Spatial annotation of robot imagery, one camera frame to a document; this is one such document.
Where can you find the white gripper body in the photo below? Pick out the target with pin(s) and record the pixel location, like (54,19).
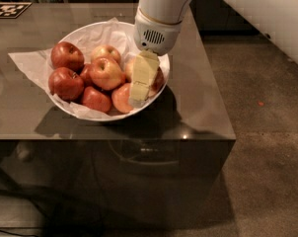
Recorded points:
(154,37)

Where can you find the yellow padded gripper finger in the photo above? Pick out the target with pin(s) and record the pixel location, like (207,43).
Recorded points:
(145,69)

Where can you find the yellow red apple with sticker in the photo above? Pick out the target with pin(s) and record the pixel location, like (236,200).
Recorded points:
(158,83)

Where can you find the pale apple behind right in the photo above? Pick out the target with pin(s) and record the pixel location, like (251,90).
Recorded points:
(128,69)

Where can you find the pale apple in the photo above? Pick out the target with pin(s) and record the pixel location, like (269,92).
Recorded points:
(128,69)
(105,50)

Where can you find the red yellow apple centre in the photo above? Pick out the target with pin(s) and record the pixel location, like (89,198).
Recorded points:
(106,73)

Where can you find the pale apple at back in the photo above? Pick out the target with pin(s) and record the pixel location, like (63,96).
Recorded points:
(105,50)

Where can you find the orange red apple front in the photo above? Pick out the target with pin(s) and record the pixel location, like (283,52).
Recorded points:
(120,97)

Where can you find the white bowl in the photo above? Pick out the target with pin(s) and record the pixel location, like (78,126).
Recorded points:
(119,35)

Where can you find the small red apple hidden middle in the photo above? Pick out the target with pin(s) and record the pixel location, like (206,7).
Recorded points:
(85,75)

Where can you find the red apple front left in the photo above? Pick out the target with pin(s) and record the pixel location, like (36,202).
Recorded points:
(96,100)

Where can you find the dark red apple top left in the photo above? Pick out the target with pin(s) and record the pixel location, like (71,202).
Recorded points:
(66,54)

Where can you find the dark red apple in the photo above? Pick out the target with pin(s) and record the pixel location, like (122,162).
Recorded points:
(66,84)
(66,54)

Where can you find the dark cabinet in background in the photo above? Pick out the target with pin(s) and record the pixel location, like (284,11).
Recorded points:
(212,17)

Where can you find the white tissue paper liner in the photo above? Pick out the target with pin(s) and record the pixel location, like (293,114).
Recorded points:
(36,65)

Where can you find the black white fiducial marker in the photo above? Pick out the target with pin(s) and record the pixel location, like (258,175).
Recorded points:
(11,10)

